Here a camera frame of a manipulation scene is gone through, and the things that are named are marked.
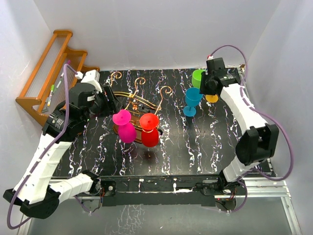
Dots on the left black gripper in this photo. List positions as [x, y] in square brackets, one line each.
[112, 105]

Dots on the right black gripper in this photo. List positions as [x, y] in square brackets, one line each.
[202, 89]

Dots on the orange yellow wine glass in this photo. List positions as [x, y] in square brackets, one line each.
[211, 98]

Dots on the green wine glass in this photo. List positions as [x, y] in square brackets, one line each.
[196, 78]

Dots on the blue wine glass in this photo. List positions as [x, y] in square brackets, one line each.
[192, 99]

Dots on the magenta wine glass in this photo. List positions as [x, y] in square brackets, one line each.
[126, 130]

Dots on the red wine glass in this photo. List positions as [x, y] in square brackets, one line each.
[149, 123]

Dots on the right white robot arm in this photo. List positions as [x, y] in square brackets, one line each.
[259, 139]

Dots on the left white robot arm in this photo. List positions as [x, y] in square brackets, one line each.
[34, 194]

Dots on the wooden shelf rack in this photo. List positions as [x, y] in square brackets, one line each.
[33, 97]

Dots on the purple capped marker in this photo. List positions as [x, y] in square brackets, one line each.
[68, 62]

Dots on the green capped marker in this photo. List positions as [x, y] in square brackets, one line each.
[50, 95]

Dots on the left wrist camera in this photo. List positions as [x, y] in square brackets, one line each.
[90, 77]

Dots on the gold wire wine glass rack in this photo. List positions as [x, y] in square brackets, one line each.
[137, 106]

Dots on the aluminium base frame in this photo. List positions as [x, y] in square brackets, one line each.
[160, 199]

